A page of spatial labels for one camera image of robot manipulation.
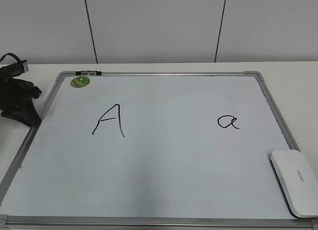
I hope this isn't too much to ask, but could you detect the green round magnet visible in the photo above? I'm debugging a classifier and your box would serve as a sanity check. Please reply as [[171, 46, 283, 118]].
[[70, 76, 90, 88]]

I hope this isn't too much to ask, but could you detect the white board with grey frame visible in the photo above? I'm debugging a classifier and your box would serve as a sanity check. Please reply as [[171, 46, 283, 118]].
[[0, 71, 318, 230]]

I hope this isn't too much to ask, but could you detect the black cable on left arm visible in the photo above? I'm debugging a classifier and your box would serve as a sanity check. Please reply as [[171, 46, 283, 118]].
[[0, 53, 30, 74]]

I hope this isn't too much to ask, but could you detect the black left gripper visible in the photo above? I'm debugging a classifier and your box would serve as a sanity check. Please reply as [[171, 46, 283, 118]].
[[0, 63, 42, 127]]

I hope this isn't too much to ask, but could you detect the white whiteboard eraser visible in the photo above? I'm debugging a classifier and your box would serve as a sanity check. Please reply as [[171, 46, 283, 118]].
[[270, 150, 318, 218]]

